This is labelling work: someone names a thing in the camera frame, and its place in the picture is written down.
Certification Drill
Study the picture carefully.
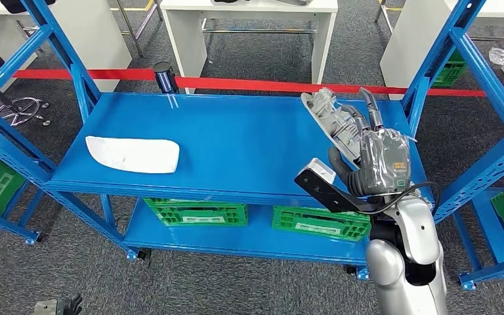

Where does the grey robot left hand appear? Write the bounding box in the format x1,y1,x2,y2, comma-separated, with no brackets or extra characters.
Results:
56,294,83,315

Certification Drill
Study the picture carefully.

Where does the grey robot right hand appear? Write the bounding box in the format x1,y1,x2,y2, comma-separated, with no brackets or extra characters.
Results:
327,87,412,198

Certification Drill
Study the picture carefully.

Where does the silver plastic wheel hubcap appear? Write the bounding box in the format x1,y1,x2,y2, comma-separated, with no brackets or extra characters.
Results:
301,87,368,171

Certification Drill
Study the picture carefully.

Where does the blue metal shelf rack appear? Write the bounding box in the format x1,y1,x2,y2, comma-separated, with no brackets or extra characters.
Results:
0,0,504,282
0,143,42,247
451,186,504,291

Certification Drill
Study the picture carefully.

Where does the white plastic cover part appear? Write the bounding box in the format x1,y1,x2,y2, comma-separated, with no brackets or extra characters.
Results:
85,135,180,175

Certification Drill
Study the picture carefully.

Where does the white desk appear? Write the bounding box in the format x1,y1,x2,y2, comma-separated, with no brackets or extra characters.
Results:
0,0,133,92
379,0,504,110
159,0,339,95

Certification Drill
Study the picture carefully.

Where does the red barrier belt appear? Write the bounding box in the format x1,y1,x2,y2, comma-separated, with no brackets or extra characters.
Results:
0,68,504,100

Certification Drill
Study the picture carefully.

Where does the crumpled clear plastic bottle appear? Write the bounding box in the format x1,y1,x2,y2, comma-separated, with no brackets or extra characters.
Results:
488,47,504,67

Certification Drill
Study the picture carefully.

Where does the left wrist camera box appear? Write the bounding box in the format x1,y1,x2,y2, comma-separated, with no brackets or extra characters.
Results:
33,299,59,315

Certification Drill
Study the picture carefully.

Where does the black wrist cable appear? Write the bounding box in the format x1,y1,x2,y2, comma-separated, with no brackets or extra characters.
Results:
367,181,440,216

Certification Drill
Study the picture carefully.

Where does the black barrier post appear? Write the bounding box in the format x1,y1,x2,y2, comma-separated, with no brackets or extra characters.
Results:
152,60,180,95

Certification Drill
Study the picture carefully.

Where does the chrome tube frame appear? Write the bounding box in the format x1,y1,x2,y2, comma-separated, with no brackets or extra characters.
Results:
112,0,163,58

